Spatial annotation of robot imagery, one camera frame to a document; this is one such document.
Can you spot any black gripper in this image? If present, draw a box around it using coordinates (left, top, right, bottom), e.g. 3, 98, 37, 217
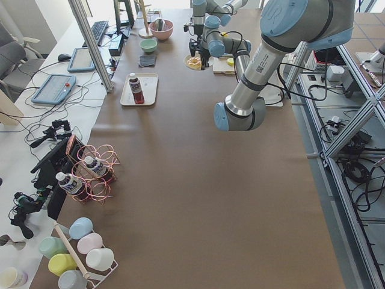
199, 39, 211, 70
188, 34, 202, 57

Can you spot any twisted ring donut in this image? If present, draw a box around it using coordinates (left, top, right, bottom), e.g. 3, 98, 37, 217
186, 57, 201, 70

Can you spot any white plate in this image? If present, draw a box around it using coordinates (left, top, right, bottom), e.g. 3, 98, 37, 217
183, 54, 214, 71

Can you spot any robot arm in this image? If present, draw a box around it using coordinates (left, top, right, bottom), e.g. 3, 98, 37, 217
192, 1, 355, 131
183, 0, 248, 57

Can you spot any cream rabbit tray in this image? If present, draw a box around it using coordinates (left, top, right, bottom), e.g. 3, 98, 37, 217
120, 73, 158, 106

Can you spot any dark tea bottle on tray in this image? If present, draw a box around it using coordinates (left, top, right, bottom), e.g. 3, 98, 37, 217
129, 73, 144, 104

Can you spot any wooden cutting board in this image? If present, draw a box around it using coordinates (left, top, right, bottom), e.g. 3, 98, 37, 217
212, 57, 235, 75

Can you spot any half lemon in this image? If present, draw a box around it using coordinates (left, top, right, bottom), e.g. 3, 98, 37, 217
227, 58, 234, 66

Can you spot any pink bowl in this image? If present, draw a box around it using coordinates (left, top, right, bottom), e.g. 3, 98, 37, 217
149, 19, 174, 40

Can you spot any steel scoop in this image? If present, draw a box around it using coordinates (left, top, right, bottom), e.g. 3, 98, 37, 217
154, 17, 165, 31

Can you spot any mint green bowl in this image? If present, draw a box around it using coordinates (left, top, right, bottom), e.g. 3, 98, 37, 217
140, 39, 158, 53

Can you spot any grey folded cloth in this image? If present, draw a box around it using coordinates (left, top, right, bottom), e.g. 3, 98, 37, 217
138, 55, 156, 67

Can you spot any wooden mug tree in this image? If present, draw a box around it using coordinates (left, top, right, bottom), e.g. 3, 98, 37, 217
134, 0, 153, 39

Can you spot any black keyboard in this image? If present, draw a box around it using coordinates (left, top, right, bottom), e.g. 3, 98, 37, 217
91, 20, 109, 46

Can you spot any blue teach pendant far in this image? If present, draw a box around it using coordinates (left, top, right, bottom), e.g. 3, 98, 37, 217
67, 48, 95, 73

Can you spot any blue teach pendant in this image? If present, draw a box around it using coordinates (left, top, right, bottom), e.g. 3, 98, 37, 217
31, 74, 77, 105
67, 48, 95, 73

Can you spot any black computer mouse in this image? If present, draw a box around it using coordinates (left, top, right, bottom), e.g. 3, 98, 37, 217
57, 54, 72, 62

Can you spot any blue teach pendant near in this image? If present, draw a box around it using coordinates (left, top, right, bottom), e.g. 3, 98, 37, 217
31, 74, 77, 105

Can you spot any bottle in rack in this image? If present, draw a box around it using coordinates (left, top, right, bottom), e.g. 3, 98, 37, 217
84, 156, 115, 183
55, 172, 89, 202

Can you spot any blue cup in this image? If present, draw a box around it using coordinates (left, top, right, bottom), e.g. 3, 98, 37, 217
69, 217, 93, 240

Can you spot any pink cup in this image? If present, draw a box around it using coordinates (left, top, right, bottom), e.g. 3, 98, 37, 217
77, 232, 103, 255

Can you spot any white cup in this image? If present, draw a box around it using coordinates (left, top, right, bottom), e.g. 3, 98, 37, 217
85, 248, 114, 272

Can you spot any white cup rack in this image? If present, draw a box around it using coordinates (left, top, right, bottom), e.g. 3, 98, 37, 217
53, 222, 119, 288

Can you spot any green cup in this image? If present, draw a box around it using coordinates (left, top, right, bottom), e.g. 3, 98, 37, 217
38, 237, 68, 259

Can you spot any yellow cup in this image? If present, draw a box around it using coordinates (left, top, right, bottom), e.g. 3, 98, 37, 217
48, 253, 77, 277

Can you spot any grey cup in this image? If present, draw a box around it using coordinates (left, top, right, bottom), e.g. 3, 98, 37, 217
58, 270, 87, 289

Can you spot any cream cup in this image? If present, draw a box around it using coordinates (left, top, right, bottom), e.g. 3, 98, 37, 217
1, 267, 28, 288

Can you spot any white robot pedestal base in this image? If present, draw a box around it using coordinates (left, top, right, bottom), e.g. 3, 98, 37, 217
259, 71, 283, 107

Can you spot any aluminium frame post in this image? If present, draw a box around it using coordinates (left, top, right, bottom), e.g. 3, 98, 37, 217
68, 0, 114, 93

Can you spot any copper wire bottle rack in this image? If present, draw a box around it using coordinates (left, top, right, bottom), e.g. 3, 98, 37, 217
65, 135, 120, 204

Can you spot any black camera tripod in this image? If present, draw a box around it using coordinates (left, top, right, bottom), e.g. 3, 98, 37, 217
30, 120, 72, 148

